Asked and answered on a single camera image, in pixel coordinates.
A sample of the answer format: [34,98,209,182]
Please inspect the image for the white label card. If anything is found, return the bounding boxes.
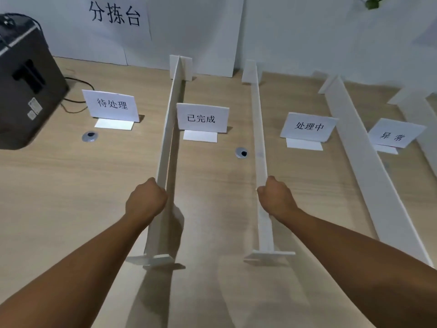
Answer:
[279,112,339,151]
[82,89,141,131]
[367,118,427,155]
[176,102,230,143]

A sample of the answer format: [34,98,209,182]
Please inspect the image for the large white paper sign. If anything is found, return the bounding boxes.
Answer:
[80,0,153,41]

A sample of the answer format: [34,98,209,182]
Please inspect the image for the green clip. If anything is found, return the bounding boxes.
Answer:
[358,0,390,10]

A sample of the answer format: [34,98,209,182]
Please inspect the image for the person's left hand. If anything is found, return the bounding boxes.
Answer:
[125,177,169,230]

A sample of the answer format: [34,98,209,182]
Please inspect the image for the black cable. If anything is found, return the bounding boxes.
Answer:
[60,77,89,114]

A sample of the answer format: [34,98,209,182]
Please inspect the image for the person's right hand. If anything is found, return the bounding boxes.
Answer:
[256,176,302,223]

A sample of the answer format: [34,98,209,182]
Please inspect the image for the person's right forearm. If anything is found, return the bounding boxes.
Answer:
[273,208,437,328]

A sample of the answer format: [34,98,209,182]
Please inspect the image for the person's left forearm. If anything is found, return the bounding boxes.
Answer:
[0,212,154,328]

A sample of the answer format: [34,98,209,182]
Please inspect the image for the white foam board divider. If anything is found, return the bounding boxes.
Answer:
[387,86,437,177]
[126,55,194,270]
[241,59,296,262]
[318,76,434,269]

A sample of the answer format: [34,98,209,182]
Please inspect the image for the white foam board panel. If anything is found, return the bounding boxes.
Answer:
[122,0,245,78]

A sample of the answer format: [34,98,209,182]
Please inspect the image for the black machine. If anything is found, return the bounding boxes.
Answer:
[0,13,70,151]

